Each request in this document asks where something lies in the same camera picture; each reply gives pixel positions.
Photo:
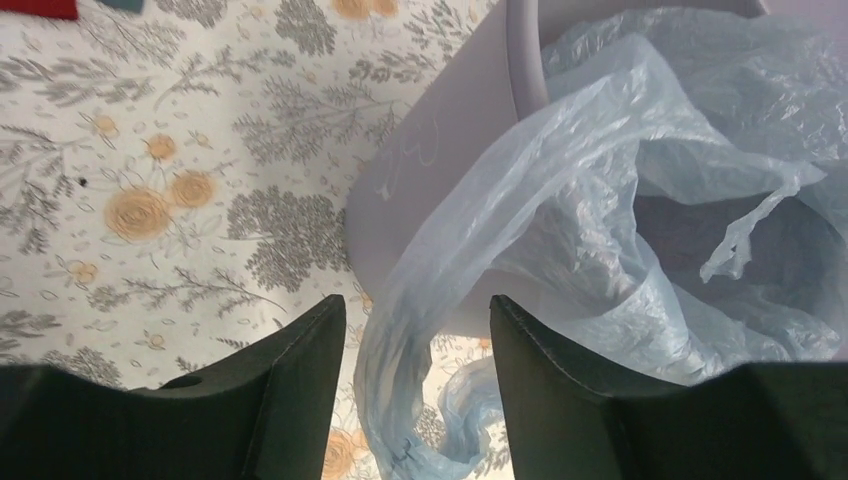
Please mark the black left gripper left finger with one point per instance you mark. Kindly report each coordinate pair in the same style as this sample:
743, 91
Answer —
263, 412

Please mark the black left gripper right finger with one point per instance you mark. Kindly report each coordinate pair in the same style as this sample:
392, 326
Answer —
571, 413

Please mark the light blue plastic trash bag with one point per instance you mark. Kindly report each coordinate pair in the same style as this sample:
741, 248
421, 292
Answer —
679, 207

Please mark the grey trash bin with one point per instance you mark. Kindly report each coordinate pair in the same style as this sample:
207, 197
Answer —
493, 81

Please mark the floral patterned table mat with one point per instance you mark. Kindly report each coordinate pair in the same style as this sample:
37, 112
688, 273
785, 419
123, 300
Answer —
173, 182

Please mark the grey-blue cloth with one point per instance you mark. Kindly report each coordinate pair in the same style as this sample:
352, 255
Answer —
129, 6

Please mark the red cloth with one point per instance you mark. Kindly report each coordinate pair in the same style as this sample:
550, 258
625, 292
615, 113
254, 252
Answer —
50, 9

